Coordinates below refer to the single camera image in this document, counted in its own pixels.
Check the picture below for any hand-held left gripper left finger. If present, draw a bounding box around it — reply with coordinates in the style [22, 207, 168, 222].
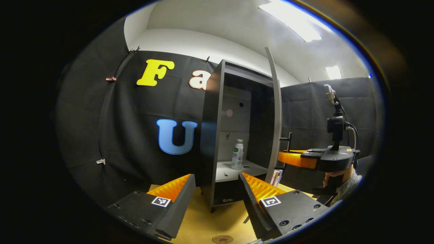
[105, 174, 196, 241]

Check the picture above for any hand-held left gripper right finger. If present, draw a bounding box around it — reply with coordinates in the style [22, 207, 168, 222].
[238, 172, 330, 242]

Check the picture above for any light grey cabinet door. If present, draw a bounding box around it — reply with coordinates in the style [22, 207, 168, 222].
[264, 47, 283, 185]

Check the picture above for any white plastic bottle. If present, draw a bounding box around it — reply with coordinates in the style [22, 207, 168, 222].
[231, 139, 244, 170]

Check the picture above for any dark grey cabinet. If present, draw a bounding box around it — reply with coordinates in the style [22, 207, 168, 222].
[199, 59, 282, 213]

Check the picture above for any small printed box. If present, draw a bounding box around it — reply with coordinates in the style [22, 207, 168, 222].
[271, 169, 283, 187]

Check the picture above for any small ceiling light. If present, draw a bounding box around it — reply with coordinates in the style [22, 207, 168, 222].
[325, 66, 342, 80]

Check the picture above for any long ceiling light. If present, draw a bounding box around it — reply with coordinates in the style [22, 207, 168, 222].
[259, 0, 333, 42]

